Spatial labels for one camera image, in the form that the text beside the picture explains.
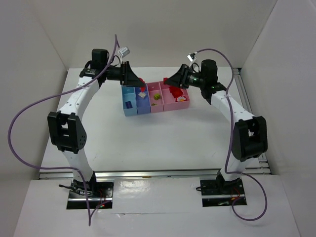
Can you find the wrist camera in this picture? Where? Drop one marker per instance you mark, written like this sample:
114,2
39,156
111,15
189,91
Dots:
192,57
123,52

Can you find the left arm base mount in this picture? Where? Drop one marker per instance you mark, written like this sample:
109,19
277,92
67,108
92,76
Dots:
102,195

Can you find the dark blue bin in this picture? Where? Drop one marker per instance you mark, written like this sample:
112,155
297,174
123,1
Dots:
142,104

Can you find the yellow green lego block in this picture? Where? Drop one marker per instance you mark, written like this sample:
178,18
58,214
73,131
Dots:
157,96

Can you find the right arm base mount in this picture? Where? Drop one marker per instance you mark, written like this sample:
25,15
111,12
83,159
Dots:
214,195

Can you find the white lego brick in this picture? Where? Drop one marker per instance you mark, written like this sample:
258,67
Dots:
142,94

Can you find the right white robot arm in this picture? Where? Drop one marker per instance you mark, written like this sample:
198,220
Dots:
248,135

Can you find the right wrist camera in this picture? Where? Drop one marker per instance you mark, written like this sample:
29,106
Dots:
192,57

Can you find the blue lego brick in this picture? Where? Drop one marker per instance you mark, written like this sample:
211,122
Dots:
128,105

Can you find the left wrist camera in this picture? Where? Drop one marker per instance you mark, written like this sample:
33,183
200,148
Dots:
123,52

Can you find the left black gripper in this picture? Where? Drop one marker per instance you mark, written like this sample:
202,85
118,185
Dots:
125,73

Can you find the small pink bin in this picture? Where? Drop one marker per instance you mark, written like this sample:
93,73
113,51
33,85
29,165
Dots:
153,88

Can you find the aluminium front rail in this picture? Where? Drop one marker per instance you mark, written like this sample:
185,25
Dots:
132,174

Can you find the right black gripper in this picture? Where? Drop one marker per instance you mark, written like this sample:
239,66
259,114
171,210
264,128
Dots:
184,76

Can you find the light blue bin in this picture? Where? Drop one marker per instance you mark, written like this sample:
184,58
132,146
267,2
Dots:
128,94

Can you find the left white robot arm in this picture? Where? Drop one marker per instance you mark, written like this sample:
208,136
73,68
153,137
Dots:
65,127

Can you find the large pink bin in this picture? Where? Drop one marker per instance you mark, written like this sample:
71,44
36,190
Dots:
170,103

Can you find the red white lego piece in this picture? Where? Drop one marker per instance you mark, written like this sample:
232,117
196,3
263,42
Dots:
181,99

